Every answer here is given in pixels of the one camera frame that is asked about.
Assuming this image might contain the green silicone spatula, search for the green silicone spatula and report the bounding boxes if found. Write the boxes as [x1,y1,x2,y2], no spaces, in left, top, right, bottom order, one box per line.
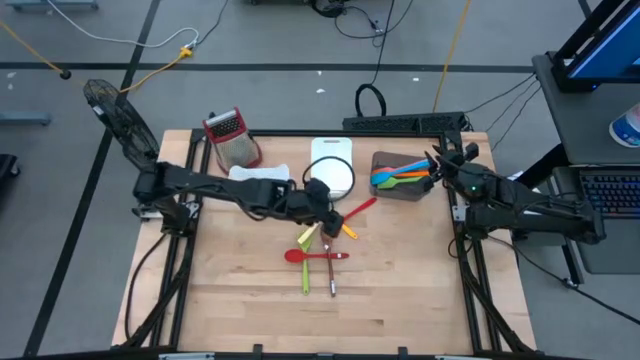
[375,174,426,190]

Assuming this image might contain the red metal box grater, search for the red metal box grater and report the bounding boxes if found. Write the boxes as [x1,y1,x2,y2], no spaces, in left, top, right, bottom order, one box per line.
[202,106,264,175]

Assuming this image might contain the grey metal table foot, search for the grey metal table foot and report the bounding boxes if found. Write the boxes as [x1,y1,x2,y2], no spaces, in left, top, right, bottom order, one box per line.
[0,112,53,126]
[5,0,100,13]

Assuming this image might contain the backlit keyboard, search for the backlit keyboard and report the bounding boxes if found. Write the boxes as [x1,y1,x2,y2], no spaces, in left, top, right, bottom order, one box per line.
[578,168,640,219]

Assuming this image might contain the cream-handled utensil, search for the cream-handled utensil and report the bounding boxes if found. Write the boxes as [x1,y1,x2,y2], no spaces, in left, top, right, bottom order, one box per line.
[297,223,321,247]

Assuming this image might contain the grey desk cart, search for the grey desk cart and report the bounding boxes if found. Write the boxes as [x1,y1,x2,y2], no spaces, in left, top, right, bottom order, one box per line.
[532,52,640,275]

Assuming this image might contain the wide white plastic bin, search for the wide white plastic bin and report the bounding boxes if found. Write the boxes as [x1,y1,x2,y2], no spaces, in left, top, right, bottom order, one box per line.
[228,163,291,182]

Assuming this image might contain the blue silicone spatula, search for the blue silicone spatula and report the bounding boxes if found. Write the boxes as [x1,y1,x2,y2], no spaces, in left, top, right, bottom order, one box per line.
[370,158,432,186]

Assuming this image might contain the grey translucent plastic bin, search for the grey translucent plastic bin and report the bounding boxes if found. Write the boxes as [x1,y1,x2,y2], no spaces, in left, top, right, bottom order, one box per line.
[369,151,441,203]

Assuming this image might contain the white bin with handle slots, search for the white bin with handle slots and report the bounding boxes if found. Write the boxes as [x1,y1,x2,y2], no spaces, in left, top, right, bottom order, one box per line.
[309,137,354,201]

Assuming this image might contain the lime green silicone spoon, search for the lime green silicone spoon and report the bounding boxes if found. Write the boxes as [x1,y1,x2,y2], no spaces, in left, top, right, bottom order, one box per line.
[299,234,312,296]

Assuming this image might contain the orange silicone spoon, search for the orange silicone spoon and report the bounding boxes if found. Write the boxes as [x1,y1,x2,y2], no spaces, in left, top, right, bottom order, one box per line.
[372,164,431,179]

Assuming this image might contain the blue white container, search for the blue white container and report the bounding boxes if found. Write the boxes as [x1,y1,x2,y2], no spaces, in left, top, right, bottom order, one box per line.
[608,102,640,149]

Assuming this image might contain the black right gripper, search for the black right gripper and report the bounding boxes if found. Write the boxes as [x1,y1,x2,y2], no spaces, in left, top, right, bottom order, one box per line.
[422,142,496,201]

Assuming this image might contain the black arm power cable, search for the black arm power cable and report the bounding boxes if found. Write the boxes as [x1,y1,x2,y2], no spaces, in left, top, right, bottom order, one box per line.
[123,232,171,346]

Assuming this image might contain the yellow extension cable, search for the yellow extension cable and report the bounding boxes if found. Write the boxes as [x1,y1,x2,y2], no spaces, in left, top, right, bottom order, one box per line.
[0,19,194,95]

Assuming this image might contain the black floor fan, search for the black floor fan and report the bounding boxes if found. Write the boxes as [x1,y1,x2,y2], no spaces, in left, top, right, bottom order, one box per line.
[82,78,161,174]

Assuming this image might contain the red silicone spoon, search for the red silicone spoon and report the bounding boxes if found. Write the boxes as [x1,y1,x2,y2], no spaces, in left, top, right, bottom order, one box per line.
[342,196,378,222]
[283,248,350,265]

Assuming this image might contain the yellow hanging cable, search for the yellow hanging cable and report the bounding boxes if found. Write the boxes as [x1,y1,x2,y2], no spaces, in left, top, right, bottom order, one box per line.
[432,0,472,114]

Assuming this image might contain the black power strip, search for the black power strip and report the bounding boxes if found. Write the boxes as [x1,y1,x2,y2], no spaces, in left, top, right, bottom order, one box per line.
[342,111,472,134]

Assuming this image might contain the white cable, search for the white cable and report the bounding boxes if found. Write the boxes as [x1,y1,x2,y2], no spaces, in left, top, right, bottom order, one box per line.
[47,0,200,50]

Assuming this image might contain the computer monitor on black stand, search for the computer monitor on black stand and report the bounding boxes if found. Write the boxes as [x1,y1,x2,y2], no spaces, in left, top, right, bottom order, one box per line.
[552,0,640,94]

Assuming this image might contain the black hanging cable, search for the black hanging cable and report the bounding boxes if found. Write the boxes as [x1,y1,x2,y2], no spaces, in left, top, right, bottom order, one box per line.
[353,0,399,118]

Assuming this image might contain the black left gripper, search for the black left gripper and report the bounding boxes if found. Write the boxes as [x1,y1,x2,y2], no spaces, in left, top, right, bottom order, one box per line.
[287,178,346,240]

